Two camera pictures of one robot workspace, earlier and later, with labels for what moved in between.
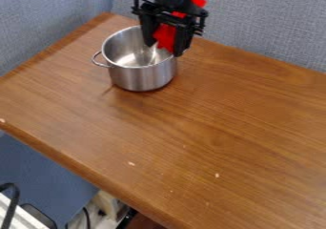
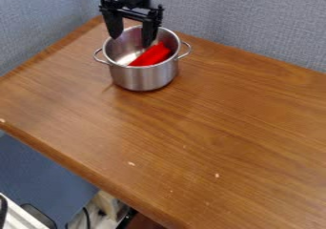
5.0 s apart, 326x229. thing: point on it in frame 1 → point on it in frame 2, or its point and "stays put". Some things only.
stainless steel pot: (139, 68) stays put
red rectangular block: (165, 32) → (151, 55)
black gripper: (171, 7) → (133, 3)
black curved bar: (14, 203) → (4, 205)
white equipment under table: (105, 212) stays put
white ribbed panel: (22, 218) stays put
